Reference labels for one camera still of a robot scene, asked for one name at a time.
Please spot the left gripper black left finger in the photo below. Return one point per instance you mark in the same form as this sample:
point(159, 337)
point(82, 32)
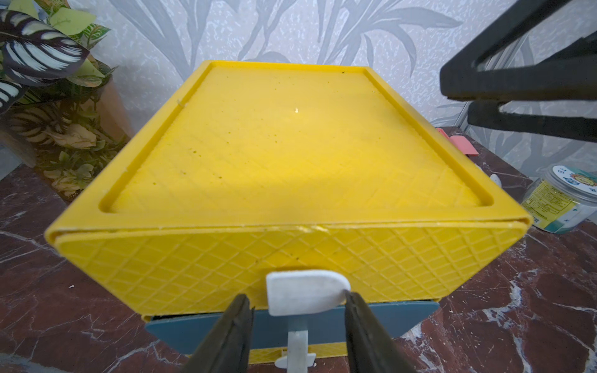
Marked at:
point(226, 348)

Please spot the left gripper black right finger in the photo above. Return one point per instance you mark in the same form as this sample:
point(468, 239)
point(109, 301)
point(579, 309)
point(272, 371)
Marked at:
point(370, 348)

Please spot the yellow drawer cabinet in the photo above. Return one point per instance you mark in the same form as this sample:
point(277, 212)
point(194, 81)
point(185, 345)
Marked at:
point(260, 145)

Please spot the yellow top drawer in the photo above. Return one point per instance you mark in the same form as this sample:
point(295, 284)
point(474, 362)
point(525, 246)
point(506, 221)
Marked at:
point(196, 271)

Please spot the yellow drawer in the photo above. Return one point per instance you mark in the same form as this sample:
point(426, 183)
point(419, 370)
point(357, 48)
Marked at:
point(196, 271)
point(278, 358)

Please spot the yellow bottom drawer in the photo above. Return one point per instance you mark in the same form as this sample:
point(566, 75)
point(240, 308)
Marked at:
point(278, 358)

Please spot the blue middle drawer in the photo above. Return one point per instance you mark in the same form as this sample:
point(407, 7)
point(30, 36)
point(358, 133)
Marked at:
point(184, 333)

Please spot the pink plastic scoop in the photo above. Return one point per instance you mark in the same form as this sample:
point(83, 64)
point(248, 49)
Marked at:
point(460, 142)

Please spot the white work glove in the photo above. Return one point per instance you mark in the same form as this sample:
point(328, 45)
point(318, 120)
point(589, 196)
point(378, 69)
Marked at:
point(496, 179)

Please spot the artificial plant in vase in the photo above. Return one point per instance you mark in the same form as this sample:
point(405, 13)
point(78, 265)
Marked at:
point(60, 111)

